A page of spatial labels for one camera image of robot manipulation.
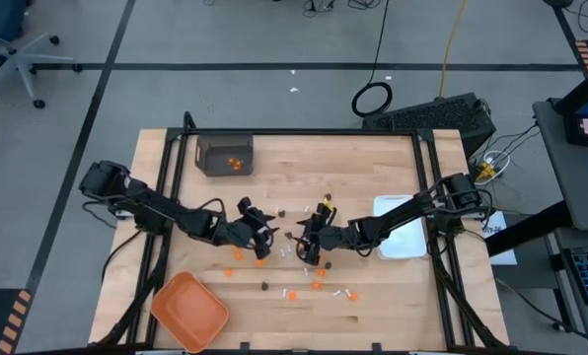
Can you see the orange plastic tray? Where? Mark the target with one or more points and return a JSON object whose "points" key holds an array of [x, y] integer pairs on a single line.
{"points": [[190, 313]]}

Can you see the black metal beam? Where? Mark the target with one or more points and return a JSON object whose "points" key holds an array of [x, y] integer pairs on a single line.
{"points": [[526, 229]]}

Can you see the black computer case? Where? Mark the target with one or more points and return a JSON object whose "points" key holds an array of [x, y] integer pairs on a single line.
{"points": [[422, 116]]}

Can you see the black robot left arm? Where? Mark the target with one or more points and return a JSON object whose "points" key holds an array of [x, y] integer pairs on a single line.
{"points": [[151, 209]]}

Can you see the dark grey plastic bin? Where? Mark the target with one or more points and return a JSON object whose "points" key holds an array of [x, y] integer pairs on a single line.
{"points": [[215, 153]]}

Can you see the white paper sheet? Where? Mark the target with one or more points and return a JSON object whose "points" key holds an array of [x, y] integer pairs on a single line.
{"points": [[501, 246]]}

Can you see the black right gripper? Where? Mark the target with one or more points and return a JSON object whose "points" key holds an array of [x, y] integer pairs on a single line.
{"points": [[323, 236]]}

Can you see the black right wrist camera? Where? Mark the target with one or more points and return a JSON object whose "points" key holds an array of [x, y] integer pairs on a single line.
{"points": [[341, 236]]}

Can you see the grey office chair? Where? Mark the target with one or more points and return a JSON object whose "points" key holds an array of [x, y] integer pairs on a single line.
{"points": [[20, 61]]}

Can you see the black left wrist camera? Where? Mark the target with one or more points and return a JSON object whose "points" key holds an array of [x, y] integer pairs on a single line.
{"points": [[235, 233]]}

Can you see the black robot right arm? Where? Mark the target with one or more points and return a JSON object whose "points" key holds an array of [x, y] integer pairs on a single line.
{"points": [[397, 217]]}

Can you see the grey keyboard desk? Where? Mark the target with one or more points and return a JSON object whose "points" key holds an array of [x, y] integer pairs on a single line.
{"points": [[570, 325]]}

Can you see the white plastic bin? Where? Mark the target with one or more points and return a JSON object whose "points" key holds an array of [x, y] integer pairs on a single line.
{"points": [[402, 241]]}

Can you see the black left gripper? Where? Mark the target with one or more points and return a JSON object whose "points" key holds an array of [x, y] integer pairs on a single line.
{"points": [[247, 234]]}

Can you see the yellow power strip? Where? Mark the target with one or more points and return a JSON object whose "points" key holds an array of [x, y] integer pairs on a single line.
{"points": [[486, 171]]}

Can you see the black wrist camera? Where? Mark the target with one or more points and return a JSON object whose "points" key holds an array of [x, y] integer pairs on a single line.
{"points": [[341, 236], [235, 233]]}

